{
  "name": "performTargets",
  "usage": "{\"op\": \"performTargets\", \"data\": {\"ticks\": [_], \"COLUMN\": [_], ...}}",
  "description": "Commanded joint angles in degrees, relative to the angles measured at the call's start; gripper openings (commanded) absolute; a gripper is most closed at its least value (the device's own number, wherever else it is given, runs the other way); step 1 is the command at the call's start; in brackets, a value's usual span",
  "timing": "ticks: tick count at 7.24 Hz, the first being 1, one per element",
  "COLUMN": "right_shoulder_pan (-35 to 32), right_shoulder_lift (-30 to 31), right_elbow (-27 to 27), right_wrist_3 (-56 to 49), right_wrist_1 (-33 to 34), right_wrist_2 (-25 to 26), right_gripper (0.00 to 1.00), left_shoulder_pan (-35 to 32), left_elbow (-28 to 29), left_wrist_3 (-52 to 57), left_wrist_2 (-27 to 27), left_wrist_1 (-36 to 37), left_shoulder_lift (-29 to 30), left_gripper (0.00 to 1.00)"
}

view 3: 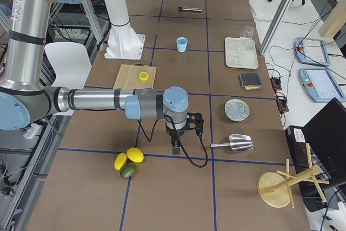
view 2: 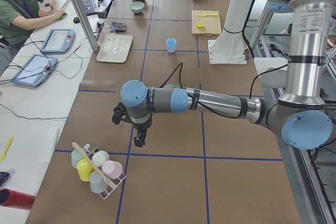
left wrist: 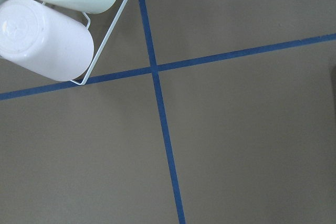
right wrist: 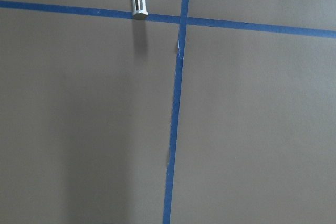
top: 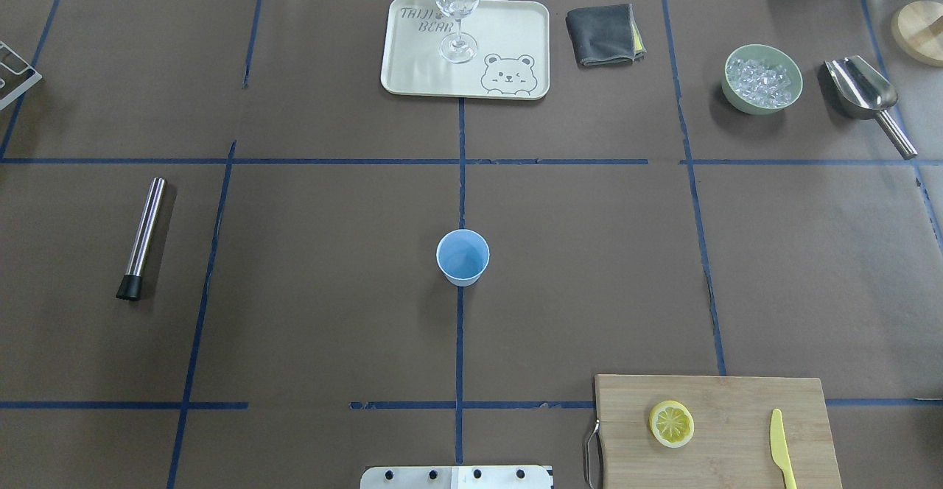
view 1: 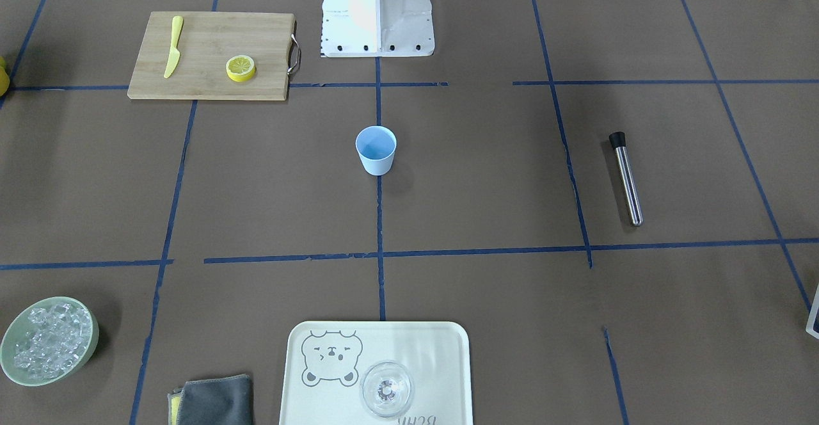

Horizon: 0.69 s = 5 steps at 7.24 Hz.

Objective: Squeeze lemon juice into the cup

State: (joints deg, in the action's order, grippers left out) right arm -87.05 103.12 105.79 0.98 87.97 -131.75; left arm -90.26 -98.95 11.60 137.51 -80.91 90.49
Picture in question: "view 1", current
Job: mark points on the cream bear tray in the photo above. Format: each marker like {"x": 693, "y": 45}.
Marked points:
{"x": 326, "y": 360}

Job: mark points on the bamboo cutting board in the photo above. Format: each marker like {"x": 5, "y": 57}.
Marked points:
{"x": 207, "y": 41}

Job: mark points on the yellow lemon half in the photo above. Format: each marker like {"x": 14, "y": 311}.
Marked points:
{"x": 240, "y": 68}

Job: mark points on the whole yellow lemons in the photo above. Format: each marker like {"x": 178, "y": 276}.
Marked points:
{"x": 5, "y": 80}

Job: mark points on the green bowl of ice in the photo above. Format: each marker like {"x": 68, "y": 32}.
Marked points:
{"x": 49, "y": 341}

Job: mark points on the steel muddler black tip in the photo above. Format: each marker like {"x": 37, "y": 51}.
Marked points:
{"x": 618, "y": 143}

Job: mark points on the grey folded cloth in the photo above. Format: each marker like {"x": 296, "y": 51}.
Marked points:
{"x": 213, "y": 401}

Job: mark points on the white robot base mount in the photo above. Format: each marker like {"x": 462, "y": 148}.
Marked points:
{"x": 377, "y": 29}

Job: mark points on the yellow plastic knife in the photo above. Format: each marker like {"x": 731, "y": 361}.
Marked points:
{"x": 174, "y": 54}

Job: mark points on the clear wine glass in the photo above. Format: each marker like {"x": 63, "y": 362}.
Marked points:
{"x": 387, "y": 389}

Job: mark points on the light blue cup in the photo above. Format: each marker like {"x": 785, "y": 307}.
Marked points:
{"x": 376, "y": 146}

